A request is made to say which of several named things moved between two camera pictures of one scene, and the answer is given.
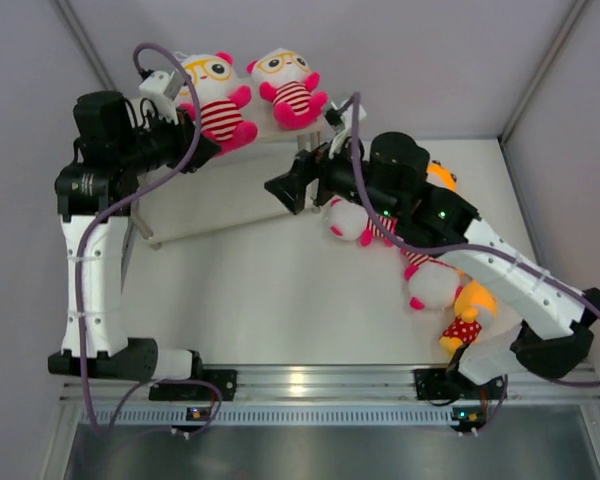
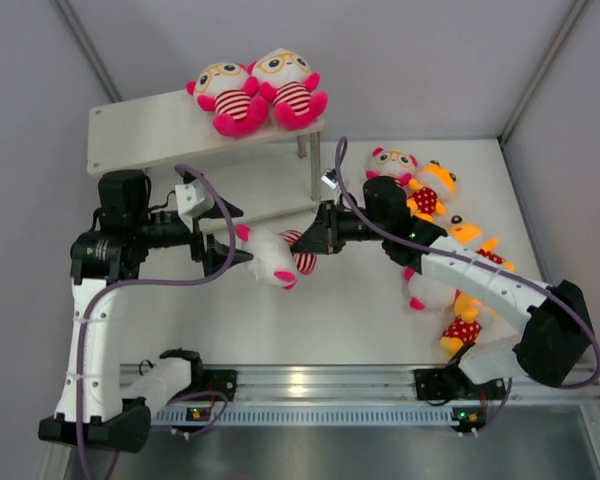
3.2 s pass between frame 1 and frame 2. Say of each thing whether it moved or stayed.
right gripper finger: moved
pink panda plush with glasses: stayed
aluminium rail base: stayed
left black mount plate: stayed
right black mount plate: stayed
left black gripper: moved
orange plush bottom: stayed
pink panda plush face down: moved
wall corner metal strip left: stayed
